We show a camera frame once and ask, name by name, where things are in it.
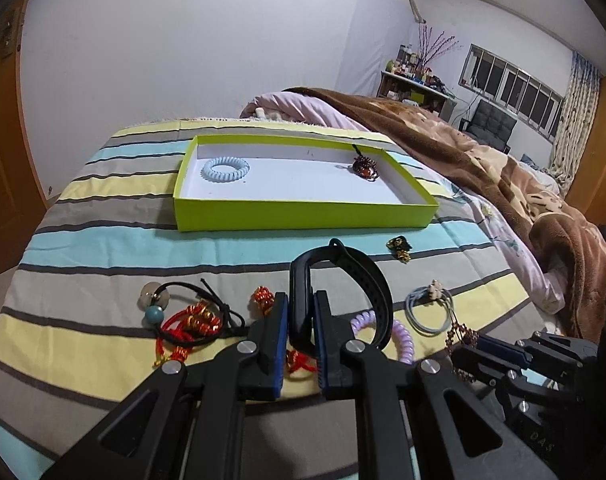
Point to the striped bedsheet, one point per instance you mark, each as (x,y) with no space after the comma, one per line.
(133,240)

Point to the cluttered white shelf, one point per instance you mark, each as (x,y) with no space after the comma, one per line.
(408,82)

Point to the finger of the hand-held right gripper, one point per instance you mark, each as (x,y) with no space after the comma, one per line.
(478,362)
(498,347)

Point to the green cardboard box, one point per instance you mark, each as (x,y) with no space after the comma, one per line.
(283,215)

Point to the purple flower branches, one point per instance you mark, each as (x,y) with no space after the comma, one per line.
(425,42)

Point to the light blue pillow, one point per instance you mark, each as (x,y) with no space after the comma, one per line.
(538,167)

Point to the black and gold hair ornament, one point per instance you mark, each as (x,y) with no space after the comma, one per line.
(400,246)

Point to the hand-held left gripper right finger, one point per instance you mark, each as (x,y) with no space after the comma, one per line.
(319,340)

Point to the brown fleece blanket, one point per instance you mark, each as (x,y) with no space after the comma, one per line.
(483,160)

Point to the wooden door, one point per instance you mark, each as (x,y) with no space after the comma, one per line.
(3,160)

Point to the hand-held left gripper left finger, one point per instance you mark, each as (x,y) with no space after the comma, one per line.
(281,340)

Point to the black silicone wristband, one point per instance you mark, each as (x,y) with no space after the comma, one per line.
(378,295)

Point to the window with metal frame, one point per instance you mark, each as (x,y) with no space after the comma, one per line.
(508,80)

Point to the patterned curtain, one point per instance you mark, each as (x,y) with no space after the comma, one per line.
(575,120)

